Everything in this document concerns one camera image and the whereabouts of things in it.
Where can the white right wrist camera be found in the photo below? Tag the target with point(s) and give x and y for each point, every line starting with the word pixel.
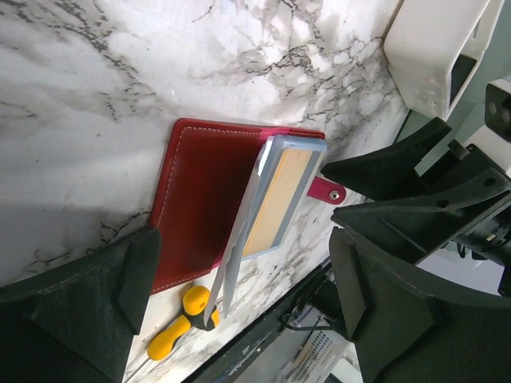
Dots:
pixel 493 137

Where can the gold credit card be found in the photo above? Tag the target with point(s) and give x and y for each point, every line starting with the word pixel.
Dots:
pixel 280 193

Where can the red card holder wallet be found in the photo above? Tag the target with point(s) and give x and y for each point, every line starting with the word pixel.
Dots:
pixel 206 169

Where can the yellow black T-handle hex key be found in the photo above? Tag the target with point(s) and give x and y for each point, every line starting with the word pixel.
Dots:
pixel 192 315

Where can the black aluminium mounting rail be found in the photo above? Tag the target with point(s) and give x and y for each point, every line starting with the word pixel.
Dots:
pixel 316 291

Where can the white rectangular plastic tray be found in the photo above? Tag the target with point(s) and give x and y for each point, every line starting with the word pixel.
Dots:
pixel 434 48

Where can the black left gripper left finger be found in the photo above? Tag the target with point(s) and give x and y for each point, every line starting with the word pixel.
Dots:
pixel 76 322

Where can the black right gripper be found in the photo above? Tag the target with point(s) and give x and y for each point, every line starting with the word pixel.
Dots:
pixel 464 197

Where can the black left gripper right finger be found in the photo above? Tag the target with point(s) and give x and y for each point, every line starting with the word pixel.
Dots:
pixel 409 325

